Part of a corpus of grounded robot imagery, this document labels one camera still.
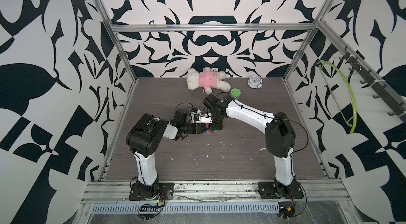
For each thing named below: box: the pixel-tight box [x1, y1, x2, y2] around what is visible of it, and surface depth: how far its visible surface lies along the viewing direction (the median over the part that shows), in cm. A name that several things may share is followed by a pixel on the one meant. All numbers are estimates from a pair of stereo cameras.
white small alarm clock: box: [247, 76, 263, 89], surface depth 117 cm
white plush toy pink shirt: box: [186, 66, 232, 96], surface depth 111 cm
